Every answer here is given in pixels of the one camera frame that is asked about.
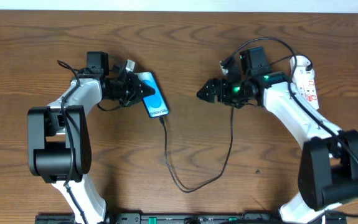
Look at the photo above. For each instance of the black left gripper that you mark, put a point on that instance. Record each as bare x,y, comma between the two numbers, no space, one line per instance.
136,86

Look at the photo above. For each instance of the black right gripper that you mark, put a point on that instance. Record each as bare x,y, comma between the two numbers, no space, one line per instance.
222,96

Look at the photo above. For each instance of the blue Galaxy smartphone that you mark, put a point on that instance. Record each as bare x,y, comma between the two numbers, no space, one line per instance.
155,104

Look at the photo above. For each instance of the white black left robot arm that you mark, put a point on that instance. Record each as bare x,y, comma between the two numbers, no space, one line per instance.
59,148

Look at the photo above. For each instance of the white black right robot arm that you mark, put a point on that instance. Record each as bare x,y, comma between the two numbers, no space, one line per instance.
328,172

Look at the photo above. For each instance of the white power strip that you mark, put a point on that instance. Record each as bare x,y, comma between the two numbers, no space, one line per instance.
303,77

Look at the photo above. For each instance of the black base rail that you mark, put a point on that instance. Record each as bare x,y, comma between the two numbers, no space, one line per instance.
135,218

